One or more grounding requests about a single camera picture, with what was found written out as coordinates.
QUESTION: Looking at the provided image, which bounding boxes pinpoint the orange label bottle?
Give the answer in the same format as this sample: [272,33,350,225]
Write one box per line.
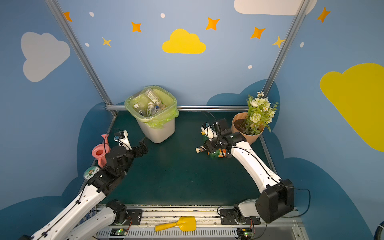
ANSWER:
[217,149,232,158]

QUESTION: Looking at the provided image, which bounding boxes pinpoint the green plastic bottle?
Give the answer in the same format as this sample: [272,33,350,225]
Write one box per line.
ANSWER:
[208,150,218,159]

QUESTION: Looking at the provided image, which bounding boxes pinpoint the brown tea bottle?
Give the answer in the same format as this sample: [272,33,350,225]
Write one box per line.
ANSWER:
[196,146,207,153]

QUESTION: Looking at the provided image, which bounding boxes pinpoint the clear bottle white cap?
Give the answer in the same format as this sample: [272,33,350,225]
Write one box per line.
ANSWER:
[133,103,147,117]

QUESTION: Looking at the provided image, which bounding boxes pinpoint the lime label jar bottle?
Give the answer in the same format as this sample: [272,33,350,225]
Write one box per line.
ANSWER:
[147,102,157,117]

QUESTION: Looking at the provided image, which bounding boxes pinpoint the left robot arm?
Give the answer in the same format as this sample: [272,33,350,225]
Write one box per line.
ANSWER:
[20,137,149,240]

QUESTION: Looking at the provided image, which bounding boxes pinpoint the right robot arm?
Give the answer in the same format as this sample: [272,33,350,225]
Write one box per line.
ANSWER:
[201,119,295,224]

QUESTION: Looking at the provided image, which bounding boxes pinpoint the white trash bin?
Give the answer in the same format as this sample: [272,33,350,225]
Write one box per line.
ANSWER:
[137,119,176,144]

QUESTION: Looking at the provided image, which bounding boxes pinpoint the green plastic bin liner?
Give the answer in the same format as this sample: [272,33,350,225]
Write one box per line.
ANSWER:
[124,86,179,129]

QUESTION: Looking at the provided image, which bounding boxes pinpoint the pink watering can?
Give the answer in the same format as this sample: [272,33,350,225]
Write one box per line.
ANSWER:
[92,134,111,168]

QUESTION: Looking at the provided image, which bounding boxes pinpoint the white artificial flowers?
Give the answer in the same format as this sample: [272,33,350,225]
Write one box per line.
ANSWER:
[242,91,279,136]

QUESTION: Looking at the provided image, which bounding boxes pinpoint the left controller board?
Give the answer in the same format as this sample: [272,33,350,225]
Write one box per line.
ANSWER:
[110,229,129,237]

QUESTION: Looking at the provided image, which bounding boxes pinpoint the controller board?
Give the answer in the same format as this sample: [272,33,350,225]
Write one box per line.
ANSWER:
[110,229,129,237]
[236,228,255,240]

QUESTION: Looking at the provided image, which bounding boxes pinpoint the yellow plastic shovel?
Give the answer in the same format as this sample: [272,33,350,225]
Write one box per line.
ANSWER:
[155,217,197,232]

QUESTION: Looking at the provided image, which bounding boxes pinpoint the right controller board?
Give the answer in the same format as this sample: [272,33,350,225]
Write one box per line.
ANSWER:
[236,228,255,240]

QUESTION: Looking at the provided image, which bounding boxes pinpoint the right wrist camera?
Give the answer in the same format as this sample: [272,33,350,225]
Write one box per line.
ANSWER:
[201,122,216,141]

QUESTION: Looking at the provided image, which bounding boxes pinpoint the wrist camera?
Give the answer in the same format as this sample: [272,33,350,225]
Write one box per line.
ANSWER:
[201,122,216,141]
[114,130,132,151]

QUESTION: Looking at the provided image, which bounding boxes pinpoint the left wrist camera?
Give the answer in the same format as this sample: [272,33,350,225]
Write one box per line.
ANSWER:
[114,130,132,151]

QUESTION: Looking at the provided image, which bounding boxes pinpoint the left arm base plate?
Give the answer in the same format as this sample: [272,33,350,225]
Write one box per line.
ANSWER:
[121,209,143,226]

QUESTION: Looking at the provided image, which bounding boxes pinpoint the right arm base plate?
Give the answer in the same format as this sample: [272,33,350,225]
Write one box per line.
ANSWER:
[217,208,261,225]

